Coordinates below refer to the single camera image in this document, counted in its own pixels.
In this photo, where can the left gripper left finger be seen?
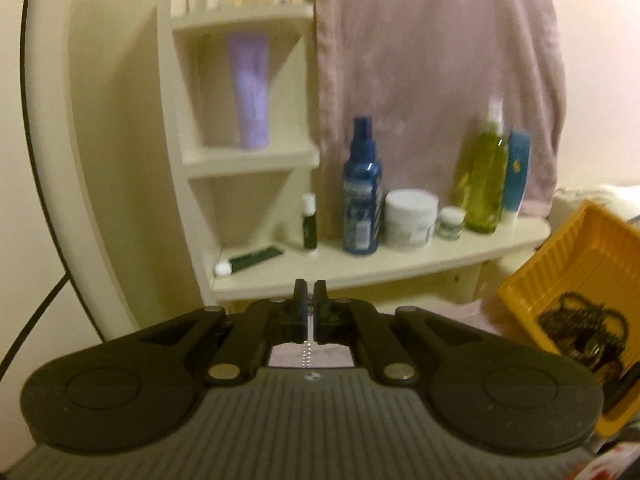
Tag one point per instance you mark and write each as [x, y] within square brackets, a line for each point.
[263, 325]

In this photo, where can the green olive spray bottle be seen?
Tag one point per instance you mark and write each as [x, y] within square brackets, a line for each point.
[483, 184]

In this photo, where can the blue white tube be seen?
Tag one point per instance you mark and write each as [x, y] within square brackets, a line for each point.
[517, 169]

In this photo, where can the small green-label jar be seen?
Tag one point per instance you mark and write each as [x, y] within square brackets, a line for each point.
[450, 222]

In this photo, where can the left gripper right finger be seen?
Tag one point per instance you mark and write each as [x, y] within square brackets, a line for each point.
[357, 325]

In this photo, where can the cream corner shelf unit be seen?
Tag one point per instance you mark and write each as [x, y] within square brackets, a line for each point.
[207, 184]

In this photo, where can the purple tube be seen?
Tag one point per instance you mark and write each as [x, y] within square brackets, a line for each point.
[249, 60]

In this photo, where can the white cream jar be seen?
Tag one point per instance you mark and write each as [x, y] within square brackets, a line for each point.
[409, 218]

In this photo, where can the cream pillow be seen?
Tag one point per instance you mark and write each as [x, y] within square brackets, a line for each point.
[620, 200]

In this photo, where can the mauve towel on table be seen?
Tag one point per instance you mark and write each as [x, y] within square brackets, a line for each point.
[487, 315]

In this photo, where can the hanging mauve towel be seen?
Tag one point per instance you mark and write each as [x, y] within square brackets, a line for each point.
[424, 71]

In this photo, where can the orange plastic tray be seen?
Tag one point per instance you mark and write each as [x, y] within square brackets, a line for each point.
[594, 254]

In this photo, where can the black white lip balm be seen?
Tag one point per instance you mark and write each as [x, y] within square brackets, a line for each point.
[310, 237]

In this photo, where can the blue spray bottle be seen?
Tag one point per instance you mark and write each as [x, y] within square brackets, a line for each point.
[362, 189]

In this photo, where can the dark green lying tube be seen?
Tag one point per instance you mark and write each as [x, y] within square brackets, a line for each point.
[227, 267]

